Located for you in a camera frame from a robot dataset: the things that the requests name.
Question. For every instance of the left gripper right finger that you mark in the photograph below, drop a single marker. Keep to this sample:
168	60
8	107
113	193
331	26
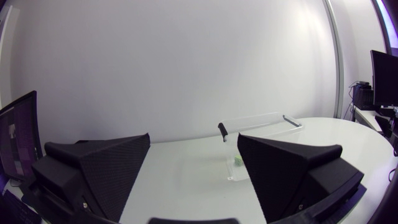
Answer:
289	174

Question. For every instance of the clear plastic container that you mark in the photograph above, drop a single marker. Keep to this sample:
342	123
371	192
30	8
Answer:
258	124

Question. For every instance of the black keyboard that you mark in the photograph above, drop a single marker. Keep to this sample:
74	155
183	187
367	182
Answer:
15	208

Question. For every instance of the black computer monitor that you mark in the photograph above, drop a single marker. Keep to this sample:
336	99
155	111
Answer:
385	77

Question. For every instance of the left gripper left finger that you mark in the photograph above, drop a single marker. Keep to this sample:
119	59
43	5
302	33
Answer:
102	174

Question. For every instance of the dark screen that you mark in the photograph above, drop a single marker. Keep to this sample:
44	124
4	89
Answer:
18	137

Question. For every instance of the green toy brick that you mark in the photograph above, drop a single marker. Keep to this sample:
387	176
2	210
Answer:
238	160

